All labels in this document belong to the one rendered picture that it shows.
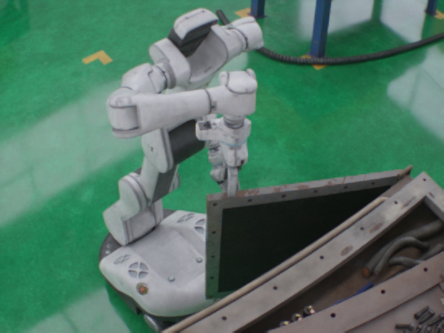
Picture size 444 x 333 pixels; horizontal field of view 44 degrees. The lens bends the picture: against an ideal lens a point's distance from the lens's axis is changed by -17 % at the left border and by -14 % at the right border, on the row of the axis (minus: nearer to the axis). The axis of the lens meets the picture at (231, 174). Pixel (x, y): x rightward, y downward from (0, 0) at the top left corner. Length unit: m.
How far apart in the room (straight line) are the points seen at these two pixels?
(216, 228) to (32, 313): 1.46
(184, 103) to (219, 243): 0.69
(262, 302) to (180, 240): 1.44
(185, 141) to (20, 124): 2.08
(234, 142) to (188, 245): 1.30
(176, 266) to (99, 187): 0.91
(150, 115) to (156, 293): 1.36
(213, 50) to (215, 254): 0.65
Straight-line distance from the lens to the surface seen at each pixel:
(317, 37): 4.38
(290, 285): 1.52
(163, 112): 1.40
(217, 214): 1.87
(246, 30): 1.94
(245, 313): 1.46
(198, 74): 1.90
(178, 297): 2.64
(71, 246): 3.27
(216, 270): 2.11
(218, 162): 2.49
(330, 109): 4.05
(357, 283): 1.68
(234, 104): 1.45
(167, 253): 2.83
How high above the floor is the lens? 2.61
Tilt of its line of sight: 47 degrees down
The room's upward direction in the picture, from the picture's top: 4 degrees clockwise
